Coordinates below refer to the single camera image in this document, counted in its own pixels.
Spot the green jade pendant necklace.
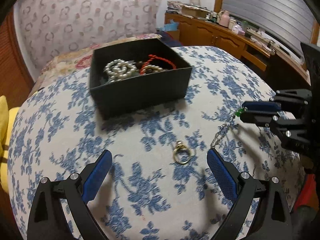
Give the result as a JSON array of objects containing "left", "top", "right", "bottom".
[{"left": 209, "top": 106, "right": 247, "bottom": 149}]

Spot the gold ring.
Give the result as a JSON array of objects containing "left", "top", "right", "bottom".
[{"left": 172, "top": 140, "right": 192, "bottom": 165}]

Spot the red braided cord bracelet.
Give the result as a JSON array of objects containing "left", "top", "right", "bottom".
[{"left": 139, "top": 54, "right": 177, "bottom": 75}]

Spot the brown wooden bead bracelet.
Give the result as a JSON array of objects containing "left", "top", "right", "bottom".
[{"left": 134, "top": 60, "right": 168, "bottom": 74}]

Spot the white pearl necklace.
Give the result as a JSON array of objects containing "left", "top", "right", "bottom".
[{"left": 103, "top": 58, "right": 139, "bottom": 84}]

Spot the black open jewelry box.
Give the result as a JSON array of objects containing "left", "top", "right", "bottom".
[{"left": 89, "top": 38, "right": 192, "bottom": 120}]

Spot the pink bottle on dresser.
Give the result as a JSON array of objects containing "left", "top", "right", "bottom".
[{"left": 219, "top": 10, "right": 230, "bottom": 28}]

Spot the wooden dresser cabinet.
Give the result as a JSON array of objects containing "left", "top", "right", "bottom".
[{"left": 164, "top": 12, "right": 310, "bottom": 89}]

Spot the window roller blind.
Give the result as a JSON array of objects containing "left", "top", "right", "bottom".
[{"left": 222, "top": 0, "right": 315, "bottom": 56}]

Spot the yellow plush toy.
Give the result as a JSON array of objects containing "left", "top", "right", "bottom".
[{"left": 0, "top": 95, "right": 19, "bottom": 194}]

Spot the blue tissue paper bag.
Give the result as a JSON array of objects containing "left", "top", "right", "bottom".
[{"left": 159, "top": 20, "right": 179, "bottom": 32}]

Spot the blue floral white cloth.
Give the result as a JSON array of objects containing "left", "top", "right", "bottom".
[{"left": 8, "top": 47, "right": 304, "bottom": 239}]

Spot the wooden louvered wardrobe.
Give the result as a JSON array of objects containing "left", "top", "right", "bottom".
[{"left": 0, "top": 10, "right": 34, "bottom": 109}]

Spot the ring patterned sheer curtain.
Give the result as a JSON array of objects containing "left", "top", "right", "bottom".
[{"left": 17, "top": 0, "right": 161, "bottom": 70}]

